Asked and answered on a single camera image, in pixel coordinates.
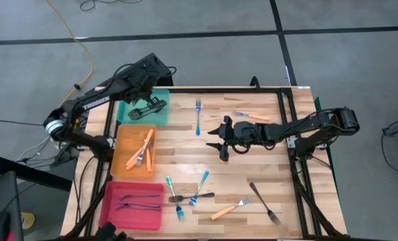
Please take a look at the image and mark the black floor beam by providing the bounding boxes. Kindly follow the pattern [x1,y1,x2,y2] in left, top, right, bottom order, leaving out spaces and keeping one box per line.
[0,156,73,192]

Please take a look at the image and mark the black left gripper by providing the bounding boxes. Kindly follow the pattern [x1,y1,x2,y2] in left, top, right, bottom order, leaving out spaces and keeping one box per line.
[120,63,168,113]

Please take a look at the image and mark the red plastic bin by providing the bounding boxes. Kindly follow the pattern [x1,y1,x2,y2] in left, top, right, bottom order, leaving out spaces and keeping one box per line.
[97,181,165,232]

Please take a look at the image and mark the black floor cable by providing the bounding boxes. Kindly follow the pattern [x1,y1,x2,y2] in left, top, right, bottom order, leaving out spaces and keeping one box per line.
[80,0,142,12]

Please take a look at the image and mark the black cable loop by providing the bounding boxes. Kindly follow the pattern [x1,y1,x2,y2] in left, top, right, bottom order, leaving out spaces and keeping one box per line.
[381,118,398,175]

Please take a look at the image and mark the dark rounded object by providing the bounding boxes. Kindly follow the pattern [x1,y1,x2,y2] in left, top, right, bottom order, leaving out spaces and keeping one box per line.
[94,222,134,241]

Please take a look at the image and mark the black metal fork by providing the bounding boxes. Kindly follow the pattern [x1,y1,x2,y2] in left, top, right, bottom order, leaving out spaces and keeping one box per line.
[167,191,216,204]
[128,106,153,121]
[249,181,282,226]

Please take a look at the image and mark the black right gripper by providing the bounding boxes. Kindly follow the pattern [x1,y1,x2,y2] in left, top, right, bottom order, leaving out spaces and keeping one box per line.
[206,116,264,163]

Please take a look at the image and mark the orange plastic bin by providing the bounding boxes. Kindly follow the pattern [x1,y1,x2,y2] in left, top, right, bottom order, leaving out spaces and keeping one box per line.
[107,125,157,179]

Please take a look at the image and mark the iridescent purple fork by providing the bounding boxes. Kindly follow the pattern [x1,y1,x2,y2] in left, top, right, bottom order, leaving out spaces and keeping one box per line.
[117,204,162,212]

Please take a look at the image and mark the green board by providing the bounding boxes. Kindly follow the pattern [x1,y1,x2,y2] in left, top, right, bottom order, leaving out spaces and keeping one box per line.
[314,96,336,177]

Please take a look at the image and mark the yellow floor cable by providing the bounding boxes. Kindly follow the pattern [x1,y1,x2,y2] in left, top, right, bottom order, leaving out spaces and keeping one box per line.
[46,0,95,108]

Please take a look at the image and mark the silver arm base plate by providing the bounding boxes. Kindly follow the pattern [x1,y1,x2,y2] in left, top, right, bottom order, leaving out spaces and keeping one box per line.
[285,136,327,151]

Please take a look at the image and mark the teal plastic bin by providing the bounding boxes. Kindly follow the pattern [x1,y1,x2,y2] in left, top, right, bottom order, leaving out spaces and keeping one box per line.
[117,88,172,127]

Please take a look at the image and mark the scattered forks on table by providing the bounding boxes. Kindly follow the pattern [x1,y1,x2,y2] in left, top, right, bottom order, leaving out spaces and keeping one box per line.
[61,86,350,241]

